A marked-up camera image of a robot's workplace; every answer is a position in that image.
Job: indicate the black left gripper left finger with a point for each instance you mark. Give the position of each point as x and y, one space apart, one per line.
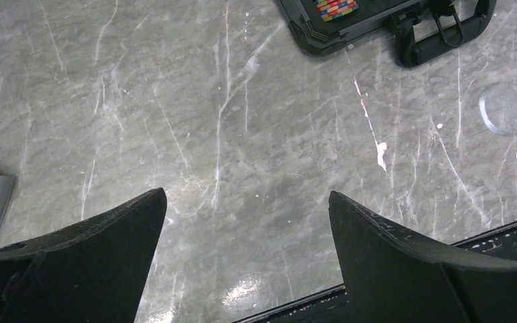
94 270

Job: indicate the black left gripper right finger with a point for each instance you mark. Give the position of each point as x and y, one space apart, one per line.
419 267

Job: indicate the black poker set case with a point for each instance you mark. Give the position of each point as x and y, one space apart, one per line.
423 30

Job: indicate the clear round plastic disc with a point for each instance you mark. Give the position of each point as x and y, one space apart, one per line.
498 108

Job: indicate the multicolour poker chip stack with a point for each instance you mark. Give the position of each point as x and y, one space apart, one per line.
333 9

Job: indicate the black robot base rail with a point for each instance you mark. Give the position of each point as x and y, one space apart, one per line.
463 267

